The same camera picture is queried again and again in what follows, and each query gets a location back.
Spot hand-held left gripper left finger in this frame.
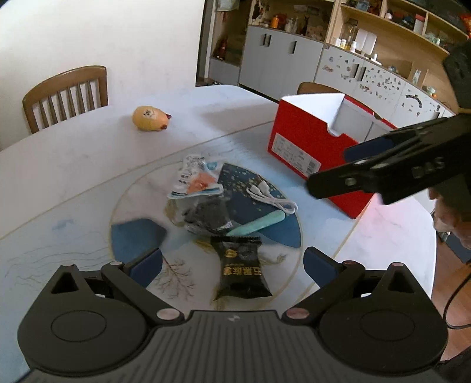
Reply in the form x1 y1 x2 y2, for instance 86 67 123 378
27 248 185 325

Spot black cable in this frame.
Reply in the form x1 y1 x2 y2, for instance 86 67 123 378
442 273 471 329

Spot white marble desktop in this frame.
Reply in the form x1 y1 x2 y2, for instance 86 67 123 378
0 85 437 332

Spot clear packet dark contents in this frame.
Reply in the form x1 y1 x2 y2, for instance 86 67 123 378
183 197 234 236

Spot red cardboard shoebox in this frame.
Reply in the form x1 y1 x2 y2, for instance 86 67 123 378
267 93 400 219

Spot white charging cable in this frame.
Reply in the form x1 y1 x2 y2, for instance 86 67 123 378
246 180 298 215

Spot black snack packet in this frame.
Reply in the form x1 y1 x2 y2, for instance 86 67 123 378
210 236 273 300

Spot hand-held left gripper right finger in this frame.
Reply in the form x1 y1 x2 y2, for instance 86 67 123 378
281 247 437 325

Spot person's right hand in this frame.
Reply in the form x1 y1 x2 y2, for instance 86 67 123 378
429 186 471 260

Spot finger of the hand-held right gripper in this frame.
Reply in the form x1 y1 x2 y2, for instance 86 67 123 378
344 117 460 163
307 158 385 201

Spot wooden slat-back chair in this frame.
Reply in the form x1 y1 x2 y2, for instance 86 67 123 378
22 65 109 134

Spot clear packet orange contents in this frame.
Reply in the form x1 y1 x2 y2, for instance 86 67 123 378
167 155 225 199

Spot yellow plush toy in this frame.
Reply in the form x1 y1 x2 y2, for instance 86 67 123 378
132 106 172 132

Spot wooden chair black cushion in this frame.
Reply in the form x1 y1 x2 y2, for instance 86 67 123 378
296 82 344 95

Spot teal pen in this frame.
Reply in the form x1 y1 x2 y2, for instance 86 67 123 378
226 211 286 236

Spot grey wall cabinet unit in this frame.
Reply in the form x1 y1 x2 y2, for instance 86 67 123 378
197 0 471 122

